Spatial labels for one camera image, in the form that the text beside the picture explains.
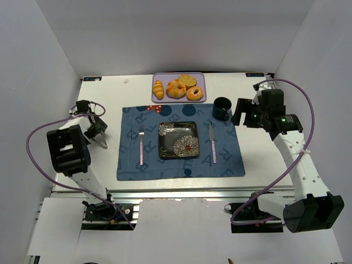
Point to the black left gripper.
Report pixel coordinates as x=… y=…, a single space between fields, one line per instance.
x=98 y=127

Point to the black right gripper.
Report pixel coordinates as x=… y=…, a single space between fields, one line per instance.
x=246 y=114

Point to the metal serving tongs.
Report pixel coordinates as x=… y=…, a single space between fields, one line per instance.
x=100 y=140

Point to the striped long bread roll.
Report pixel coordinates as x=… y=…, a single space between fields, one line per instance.
x=158 y=89

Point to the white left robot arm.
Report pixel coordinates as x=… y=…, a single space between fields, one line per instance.
x=68 y=147

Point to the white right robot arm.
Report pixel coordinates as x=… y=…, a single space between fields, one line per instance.
x=314 y=206

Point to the brown sliced bread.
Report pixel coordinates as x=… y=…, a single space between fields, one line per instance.
x=187 y=80

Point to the striped round croissant bread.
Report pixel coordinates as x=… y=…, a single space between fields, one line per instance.
x=176 y=89

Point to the dark green mug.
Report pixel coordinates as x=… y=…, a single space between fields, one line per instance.
x=221 y=108

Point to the blue letter-print placemat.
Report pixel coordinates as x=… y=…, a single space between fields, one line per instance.
x=228 y=154

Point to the glazed orange donut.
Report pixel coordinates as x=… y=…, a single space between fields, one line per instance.
x=195 y=93

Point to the black floral square plate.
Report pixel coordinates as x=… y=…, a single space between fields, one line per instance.
x=178 y=140

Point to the knife with pink handle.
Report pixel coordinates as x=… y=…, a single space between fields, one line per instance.
x=211 y=135

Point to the fork with pink handle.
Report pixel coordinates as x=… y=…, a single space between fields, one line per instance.
x=141 y=136

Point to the aluminium table edge rail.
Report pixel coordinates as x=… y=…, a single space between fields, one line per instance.
x=286 y=191

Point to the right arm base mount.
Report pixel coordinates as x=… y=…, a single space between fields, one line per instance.
x=252 y=213

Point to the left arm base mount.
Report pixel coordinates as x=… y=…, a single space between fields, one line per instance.
x=103 y=217

